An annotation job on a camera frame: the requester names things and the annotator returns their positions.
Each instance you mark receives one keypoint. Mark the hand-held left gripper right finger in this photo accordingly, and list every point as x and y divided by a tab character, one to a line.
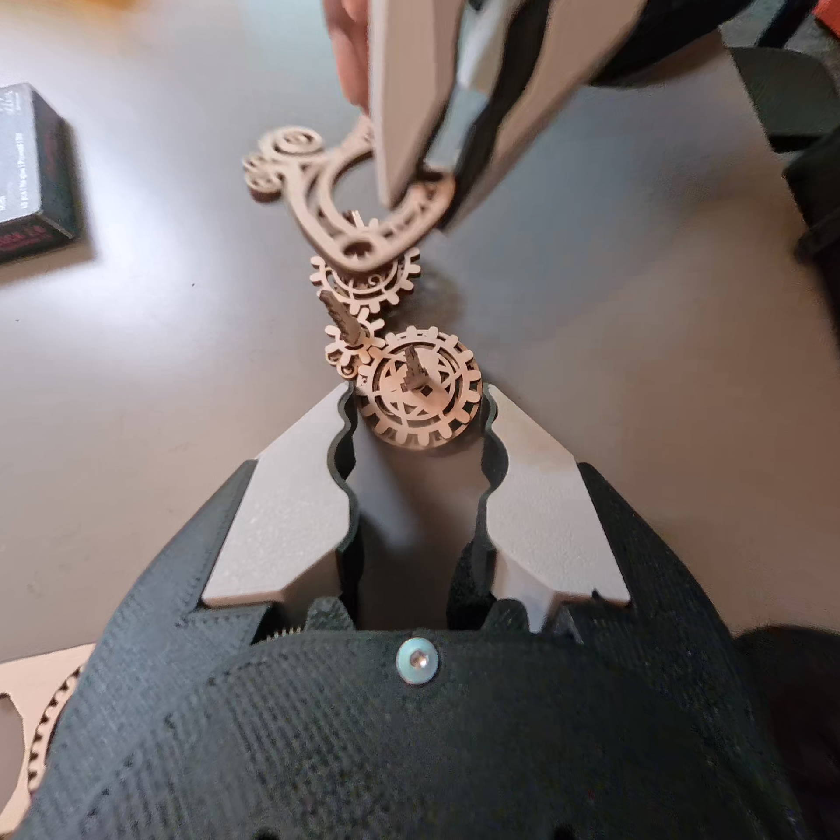
558	525

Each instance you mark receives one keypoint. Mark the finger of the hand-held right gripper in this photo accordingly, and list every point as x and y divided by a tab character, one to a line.
571	59
413	85

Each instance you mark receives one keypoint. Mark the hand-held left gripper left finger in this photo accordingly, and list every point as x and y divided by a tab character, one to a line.
282	525

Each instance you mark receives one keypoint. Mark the wooden ornate bracket piece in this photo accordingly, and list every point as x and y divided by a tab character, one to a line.
308	190

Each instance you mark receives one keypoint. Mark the wooden gear clock assembly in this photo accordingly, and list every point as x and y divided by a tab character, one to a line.
420	394

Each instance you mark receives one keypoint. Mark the person's right forearm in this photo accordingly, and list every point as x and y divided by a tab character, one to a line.
656	39

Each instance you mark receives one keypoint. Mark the person's right hand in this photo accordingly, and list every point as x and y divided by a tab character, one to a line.
348	46

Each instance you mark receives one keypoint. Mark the wooden sheet with large gear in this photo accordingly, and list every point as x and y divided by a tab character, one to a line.
26	682

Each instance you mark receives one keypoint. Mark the black puzzle box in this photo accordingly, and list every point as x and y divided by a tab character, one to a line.
33	177

